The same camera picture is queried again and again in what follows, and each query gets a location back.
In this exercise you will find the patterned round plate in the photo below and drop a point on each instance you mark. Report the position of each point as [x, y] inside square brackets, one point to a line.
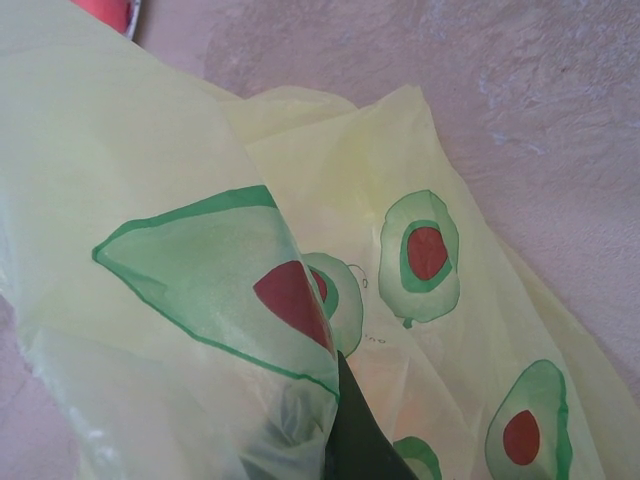
[136, 20]

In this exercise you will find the yellow avocado print plastic bag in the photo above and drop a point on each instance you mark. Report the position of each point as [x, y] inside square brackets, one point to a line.
[150, 150]

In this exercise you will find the small pink peach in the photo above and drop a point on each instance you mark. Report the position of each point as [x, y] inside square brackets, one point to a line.
[100, 12]

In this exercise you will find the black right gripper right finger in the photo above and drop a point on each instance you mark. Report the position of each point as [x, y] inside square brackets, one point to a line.
[360, 440]

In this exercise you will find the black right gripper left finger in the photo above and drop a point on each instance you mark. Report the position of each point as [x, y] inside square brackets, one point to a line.
[292, 420]

